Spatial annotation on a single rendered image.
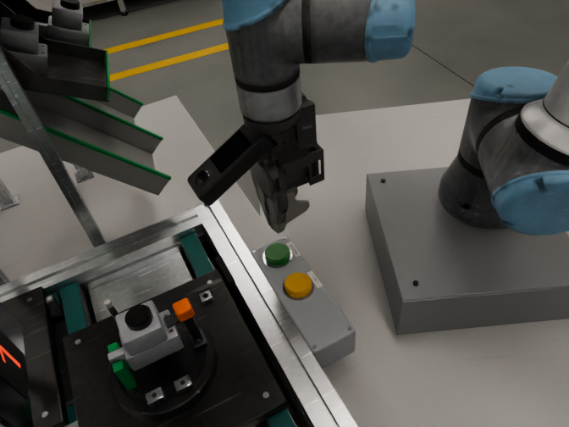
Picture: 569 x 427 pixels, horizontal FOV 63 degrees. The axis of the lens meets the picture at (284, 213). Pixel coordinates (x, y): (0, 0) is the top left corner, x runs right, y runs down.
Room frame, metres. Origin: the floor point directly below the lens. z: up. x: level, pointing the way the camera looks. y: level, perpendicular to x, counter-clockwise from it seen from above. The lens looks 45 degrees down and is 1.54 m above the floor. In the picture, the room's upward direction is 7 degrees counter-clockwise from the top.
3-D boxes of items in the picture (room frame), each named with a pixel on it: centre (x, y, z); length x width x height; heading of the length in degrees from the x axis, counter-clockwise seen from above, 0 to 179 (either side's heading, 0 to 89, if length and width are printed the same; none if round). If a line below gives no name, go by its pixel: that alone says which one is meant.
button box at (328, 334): (0.42, -0.01, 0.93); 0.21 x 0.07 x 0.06; 22
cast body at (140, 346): (0.31, 0.19, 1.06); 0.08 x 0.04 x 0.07; 112
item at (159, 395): (0.26, 0.18, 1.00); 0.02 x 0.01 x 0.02; 112
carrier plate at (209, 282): (0.31, 0.18, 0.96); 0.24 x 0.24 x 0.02; 22
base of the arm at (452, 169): (0.56, -0.35, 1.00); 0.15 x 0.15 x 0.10
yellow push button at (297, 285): (0.42, -0.01, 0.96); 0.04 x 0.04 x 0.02
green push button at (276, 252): (0.48, 0.02, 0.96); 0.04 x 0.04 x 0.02
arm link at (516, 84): (0.56, -0.35, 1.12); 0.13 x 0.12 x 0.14; 170
